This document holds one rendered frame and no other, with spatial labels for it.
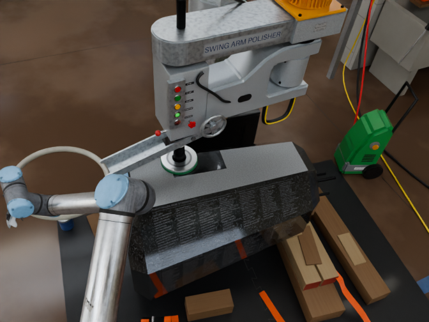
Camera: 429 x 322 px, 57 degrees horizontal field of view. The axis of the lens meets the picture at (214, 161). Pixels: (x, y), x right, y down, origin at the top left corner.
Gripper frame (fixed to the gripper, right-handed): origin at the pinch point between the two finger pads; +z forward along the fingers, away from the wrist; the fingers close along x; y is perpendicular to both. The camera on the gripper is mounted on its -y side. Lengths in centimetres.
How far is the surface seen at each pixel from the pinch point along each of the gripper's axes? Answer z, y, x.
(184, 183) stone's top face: 3, 44, 72
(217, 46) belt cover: -79, 39, 85
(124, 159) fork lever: -6, 12, 56
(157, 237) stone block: 15, 51, 42
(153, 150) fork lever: -11, 22, 69
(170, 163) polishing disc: 1, 29, 76
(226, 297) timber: 72, 95, 65
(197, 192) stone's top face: 2, 53, 71
